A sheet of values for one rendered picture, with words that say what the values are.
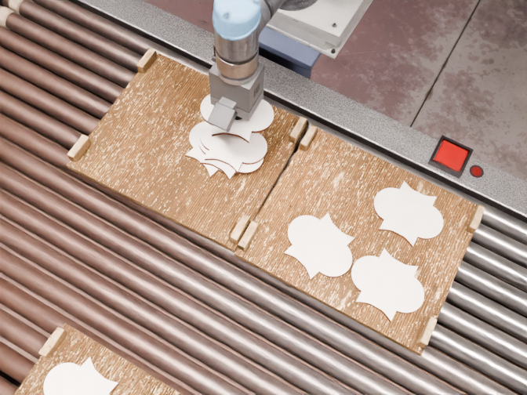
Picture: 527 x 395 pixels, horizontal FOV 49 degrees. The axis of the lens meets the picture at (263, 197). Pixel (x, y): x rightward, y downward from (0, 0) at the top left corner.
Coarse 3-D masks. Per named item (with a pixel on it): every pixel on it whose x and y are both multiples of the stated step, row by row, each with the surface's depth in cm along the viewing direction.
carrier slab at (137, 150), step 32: (160, 64) 137; (128, 96) 132; (160, 96) 133; (192, 96) 133; (96, 128) 129; (128, 128) 129; (160, 128) 129; (192, 128) 130; (288, 128) 130; (96, 160) 125; (128, 160) 126; (160, 160) 126; (192, 160) 126; (288, 160) 128; (128, 192) 122; (160, 192) 123; (192, 192) 123; (224, 192) 123; (256, 192) 123; (192, 224) 120; (224, 224) 120
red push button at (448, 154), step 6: (444, 144) 131; (450, 144) 131; (438, 150) 130; (444, 150) 130; (450, 150) 130; (456, 150) 130; (462, 150) 130; (438, 156) 130; (444, 156) 130; (450, 156) 130; (456, 156) 130; (462, 156) 130; (444, 162) 129; (450, 162) 129; (456, 162) 129; (462, 162) 129; (456, 168) 128
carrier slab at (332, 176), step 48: (336, 144) 129; (288, 192) 124; (336, 192) 124; (432, 192) 125; (288, 240) 119; (384, 240) 120; (432, 240) 120; (336, 288) 115; (432, 288) 116; (384, 336) 112
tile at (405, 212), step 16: (384, 192) 124; (400, 192) 124; (416, 192) 124; (384, 208) 122; (400, 208) 122; (416, 208) 122; (432, 208) 122; (384, 224) 120; (400, 224) 120; (416, 224) 121; (432, 224) 121
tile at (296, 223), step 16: (304, 224) 120; (320, 224) 120; (304, 240) 118; (320, 240) 118; (336, 240) 118; (352, 240) 119; (304, 256) 117; (320, 256) 117; (336, 256) 117; (320, 272) 116; (336, 272) 116
